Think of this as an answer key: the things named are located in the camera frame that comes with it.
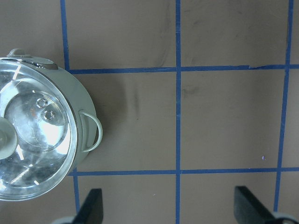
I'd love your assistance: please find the pale green electric pot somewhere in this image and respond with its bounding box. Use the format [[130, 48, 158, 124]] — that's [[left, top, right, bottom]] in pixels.
[[0, 48, 104, 202]]

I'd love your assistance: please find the glass pot lid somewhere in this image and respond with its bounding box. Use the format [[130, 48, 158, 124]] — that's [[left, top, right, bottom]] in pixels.
[[0, 59, 77, 201]]

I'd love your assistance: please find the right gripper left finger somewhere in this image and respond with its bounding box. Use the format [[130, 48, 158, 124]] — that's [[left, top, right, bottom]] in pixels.
[[72, 189, 103, 224]]

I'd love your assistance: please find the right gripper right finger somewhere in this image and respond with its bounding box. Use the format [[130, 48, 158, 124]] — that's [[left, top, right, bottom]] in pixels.
[[234, 186, 276, 224]]

